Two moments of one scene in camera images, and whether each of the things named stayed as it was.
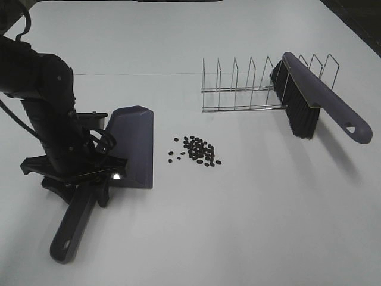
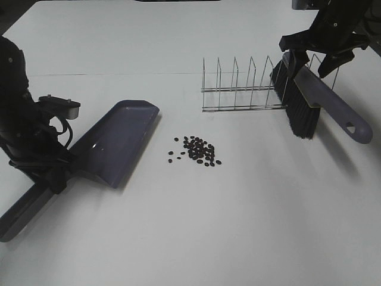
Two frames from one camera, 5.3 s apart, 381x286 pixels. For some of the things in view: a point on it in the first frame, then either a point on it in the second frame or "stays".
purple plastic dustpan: x=132 y=128 -> x=106 y=154
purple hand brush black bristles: x=304 y=98 stays
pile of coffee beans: x=198 y=150 stays
